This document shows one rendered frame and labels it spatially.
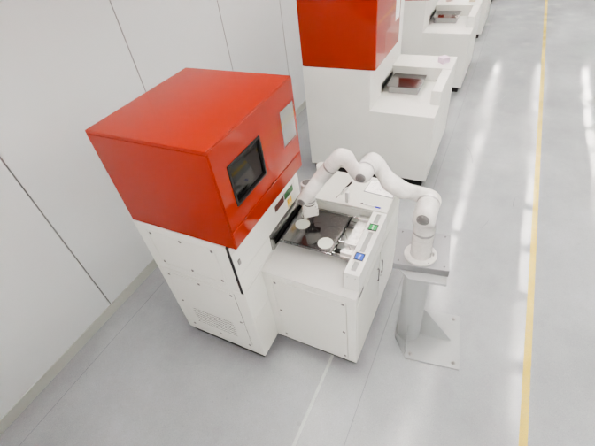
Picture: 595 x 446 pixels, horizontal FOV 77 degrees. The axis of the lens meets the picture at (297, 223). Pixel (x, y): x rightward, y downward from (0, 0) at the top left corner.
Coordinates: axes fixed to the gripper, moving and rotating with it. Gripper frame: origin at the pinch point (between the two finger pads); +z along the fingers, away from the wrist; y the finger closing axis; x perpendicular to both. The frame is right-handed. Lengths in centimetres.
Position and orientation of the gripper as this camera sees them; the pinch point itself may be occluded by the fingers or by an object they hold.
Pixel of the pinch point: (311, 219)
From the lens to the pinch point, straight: 252.1
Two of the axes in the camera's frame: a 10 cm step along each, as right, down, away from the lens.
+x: -1.5, -6.6, 7.4
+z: 1.1, 7.3, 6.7
